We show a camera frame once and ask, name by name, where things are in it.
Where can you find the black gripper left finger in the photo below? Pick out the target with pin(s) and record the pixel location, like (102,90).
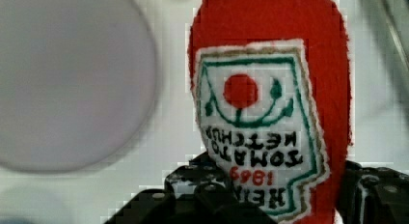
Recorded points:
(196,193)

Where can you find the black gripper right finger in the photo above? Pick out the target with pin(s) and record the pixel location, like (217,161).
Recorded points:
(373,195)

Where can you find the red plush ketchup bottle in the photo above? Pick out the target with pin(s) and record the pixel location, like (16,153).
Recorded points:
(270,81)

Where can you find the grey round plate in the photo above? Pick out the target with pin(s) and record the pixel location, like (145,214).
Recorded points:
(78,79)

